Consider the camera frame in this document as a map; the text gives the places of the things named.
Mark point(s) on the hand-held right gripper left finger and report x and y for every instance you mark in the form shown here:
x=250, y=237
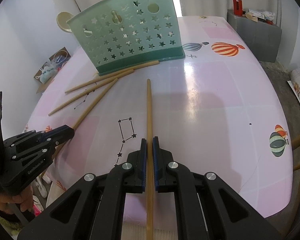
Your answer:
x=144, y=160

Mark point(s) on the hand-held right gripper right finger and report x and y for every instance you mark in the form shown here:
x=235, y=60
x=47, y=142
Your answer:
x=155, y=165

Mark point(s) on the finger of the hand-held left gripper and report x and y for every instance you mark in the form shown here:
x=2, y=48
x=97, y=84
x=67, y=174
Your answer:
x=53, y=129
x=65, y=134

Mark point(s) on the green plastic utensil basket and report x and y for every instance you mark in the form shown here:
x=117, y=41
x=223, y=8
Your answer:
x=130, y=50

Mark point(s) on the cream plastic spoon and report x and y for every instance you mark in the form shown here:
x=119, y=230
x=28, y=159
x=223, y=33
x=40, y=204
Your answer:
x=63, y=20

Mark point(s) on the person's left hand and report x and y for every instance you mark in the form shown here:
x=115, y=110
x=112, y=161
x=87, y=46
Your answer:
x=25, y=200

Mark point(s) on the white shoe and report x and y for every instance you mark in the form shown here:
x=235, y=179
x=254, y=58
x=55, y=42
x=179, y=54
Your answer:
x=42, y=186

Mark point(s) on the cardboard box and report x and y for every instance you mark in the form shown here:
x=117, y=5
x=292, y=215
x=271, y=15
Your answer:
x=41, y=85

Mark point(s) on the white blue-print plastic bag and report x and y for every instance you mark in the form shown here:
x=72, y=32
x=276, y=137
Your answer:
x=47, y=74

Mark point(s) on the clear bag of blue items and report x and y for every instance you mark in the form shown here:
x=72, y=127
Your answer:
x=58, y=60

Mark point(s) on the grey cabinet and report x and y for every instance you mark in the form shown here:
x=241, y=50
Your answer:
x=255, y=40

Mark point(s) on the paper cup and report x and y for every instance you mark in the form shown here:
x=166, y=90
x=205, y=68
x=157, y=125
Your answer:
x=251, y=17

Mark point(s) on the red bottle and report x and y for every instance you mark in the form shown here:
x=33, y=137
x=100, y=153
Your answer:
x=237, y=6

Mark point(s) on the white box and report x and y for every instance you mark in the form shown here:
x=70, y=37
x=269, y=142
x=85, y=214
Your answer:
x=255, y=12

